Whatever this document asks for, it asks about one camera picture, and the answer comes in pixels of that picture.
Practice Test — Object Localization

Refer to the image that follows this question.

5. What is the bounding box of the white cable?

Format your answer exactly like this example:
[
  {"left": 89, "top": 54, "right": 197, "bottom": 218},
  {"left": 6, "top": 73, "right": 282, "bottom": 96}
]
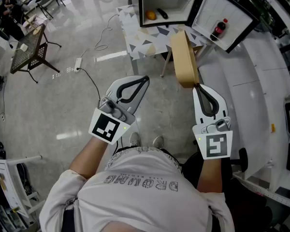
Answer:
[{"left": 81, "top": 13, "right": 119, "bottom": 59}]

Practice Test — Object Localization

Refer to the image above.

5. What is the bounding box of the person's right shoe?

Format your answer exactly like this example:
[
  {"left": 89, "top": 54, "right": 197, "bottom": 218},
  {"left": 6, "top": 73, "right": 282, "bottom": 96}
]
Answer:
[{"left": 152, "top": 135, "right": 164, "bottom": 149}]

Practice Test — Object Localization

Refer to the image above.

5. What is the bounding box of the person's left shoe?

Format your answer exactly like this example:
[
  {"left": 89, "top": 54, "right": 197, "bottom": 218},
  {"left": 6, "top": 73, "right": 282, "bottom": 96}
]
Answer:
[{"left": 129, "top": 131, "right": 141, "bottom": 147}]

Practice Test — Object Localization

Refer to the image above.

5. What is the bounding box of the black office chair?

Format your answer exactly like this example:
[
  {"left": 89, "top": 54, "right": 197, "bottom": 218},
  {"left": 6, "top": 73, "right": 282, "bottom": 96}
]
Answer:
[{"left": 181, "top": 147, "right": 274, "bottom": 232}]

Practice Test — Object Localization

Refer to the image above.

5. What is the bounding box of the person's right forearm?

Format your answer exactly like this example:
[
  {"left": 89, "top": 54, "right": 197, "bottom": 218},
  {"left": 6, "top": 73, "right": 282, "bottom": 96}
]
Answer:
[{"left": 197, "top": 157, "right": 224, "bottom": 194}]

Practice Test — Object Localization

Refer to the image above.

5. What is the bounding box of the cola bottle red cap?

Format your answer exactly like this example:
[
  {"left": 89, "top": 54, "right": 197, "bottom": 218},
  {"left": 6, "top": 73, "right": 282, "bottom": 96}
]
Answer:
[{"left": 209, "top": 18, "right": 229, "bottom": 42}]

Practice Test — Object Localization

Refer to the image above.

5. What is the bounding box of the white shelf rack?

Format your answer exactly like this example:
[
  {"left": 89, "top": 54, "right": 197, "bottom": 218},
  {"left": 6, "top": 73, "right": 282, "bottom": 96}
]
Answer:
[{"left": 0, "top": 155, "right": 43, "bottom": 218}]

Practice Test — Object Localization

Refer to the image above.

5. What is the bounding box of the triangle-patterned table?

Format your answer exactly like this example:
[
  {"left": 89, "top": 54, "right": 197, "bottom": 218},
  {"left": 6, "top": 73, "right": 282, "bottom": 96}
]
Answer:
[{"left": 116, "top": 4, "right": 217, "bottom": 78}]

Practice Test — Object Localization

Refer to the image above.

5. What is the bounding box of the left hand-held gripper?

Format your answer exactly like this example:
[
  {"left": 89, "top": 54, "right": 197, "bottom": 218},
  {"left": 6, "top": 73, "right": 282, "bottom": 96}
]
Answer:
[{"left": 88, "top": 75, "right": 150, "bottom": 145}]

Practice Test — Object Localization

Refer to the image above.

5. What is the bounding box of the person's shoe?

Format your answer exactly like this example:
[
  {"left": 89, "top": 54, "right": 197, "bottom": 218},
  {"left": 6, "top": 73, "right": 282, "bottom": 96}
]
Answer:
[
  {"left": 152, "top": 135, "right": 164, "bottom": 149},
  {"left": 129, "top": 131, "right": 141, "bottom": 147}
]

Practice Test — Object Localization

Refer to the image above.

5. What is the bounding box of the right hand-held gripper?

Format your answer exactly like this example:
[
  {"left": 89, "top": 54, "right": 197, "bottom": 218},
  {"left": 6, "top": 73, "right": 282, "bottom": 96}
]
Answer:
[{"left": 192, "top": 84, "right": 233, "bottom": 160}]

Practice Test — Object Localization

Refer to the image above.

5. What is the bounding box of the white power strip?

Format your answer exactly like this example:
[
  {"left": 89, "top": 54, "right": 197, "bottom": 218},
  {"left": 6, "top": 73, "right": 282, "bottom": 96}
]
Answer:
[{"left": 73, "top": 58, "right": 83, "bottom": 73}]

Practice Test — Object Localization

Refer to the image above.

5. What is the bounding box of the round beige board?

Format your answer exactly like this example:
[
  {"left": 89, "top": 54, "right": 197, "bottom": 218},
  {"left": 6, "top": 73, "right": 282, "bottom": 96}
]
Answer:
[{"left": 32, "top": 25, "right": 46, "bottom": 36}]

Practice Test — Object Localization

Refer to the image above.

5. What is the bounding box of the person's white shirt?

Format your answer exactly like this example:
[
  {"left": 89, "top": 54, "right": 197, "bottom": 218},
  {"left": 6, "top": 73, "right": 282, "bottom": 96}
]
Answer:
[{"left": 38, "top": 146, "right": 235, "bottom": 232}]

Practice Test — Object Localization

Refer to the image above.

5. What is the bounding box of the small fridge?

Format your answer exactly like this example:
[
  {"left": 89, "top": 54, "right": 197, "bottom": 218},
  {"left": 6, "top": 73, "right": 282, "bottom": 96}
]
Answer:
[{"left": 137, "top": 0, "right": 261, "bottom": 54}]

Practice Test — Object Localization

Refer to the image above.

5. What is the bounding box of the person's left forearm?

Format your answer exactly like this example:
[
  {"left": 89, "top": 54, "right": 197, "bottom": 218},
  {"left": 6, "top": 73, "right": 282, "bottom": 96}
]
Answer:
[{"left": 69, "top": 136, "right": 109, "bottom": 180}]

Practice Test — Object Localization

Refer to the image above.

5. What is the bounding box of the dark metal lattice table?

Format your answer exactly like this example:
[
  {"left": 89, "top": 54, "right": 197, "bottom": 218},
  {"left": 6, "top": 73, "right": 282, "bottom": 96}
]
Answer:
[{"left": 9, "top": 23, "right": 62, "bottom": 84}]

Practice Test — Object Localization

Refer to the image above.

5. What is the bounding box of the black power cable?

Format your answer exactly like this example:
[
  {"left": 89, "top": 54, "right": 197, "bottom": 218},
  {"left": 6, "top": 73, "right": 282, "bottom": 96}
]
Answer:
[{"left": 76, "top": 67, "right": 124, "bottom": 156}]

